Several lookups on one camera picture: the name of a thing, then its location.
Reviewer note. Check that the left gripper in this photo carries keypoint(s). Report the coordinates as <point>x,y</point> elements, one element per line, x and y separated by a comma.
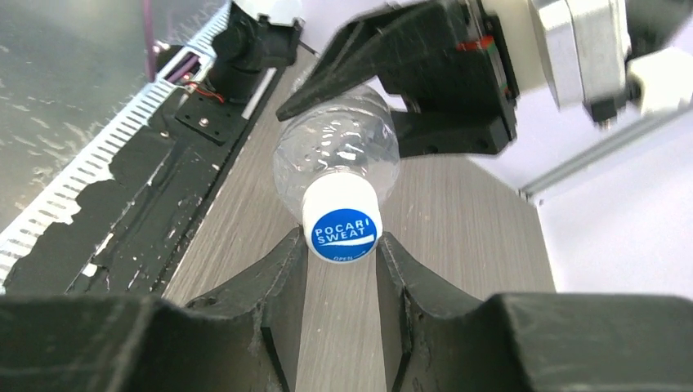
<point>447,60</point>

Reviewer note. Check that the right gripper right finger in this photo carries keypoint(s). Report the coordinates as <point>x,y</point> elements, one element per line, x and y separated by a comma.
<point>436,337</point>

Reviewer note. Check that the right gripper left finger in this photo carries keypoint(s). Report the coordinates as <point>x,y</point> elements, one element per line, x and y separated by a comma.
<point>243,335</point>

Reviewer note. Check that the clear plastic bottle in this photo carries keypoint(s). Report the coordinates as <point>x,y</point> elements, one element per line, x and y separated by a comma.
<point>353,132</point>

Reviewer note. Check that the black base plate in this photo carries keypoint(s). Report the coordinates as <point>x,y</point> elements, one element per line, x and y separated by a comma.
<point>123,218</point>

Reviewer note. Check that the aluminium front rail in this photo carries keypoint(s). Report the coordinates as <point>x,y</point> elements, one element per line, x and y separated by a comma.
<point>74,90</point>

